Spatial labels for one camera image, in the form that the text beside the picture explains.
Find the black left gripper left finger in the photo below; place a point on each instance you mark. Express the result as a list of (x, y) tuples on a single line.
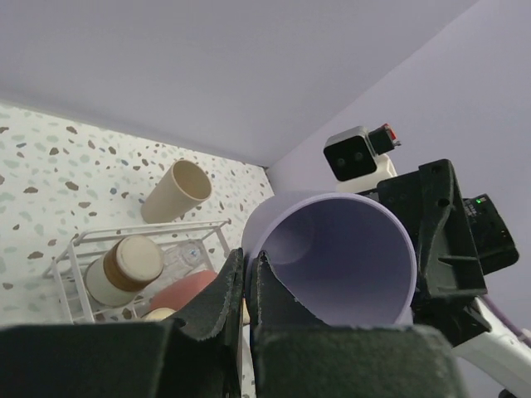
[(195, 352)]

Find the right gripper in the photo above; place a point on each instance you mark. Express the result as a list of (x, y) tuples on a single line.
[(457, 240)]

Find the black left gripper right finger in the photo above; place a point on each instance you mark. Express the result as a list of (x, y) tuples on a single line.
[(296, 355)]

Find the steel cup cork base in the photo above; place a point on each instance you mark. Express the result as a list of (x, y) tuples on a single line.
[(119, 275), (158, 314)]

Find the red plastic cup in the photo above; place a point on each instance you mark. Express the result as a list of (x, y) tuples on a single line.
[(181, 292)]

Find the purple plastic cup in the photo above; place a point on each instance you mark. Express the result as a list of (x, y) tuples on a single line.
[(345, 257)]

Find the beige plastic cup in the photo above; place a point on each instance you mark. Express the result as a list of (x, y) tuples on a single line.
[(184, 186)]

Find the clear glass cup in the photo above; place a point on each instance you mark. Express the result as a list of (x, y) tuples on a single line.
[(188, 254)]

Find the white wire dish rack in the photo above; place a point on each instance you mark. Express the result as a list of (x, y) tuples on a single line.
[(68, 268)]

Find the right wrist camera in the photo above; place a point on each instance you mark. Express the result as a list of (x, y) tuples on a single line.
[(359, 159)]

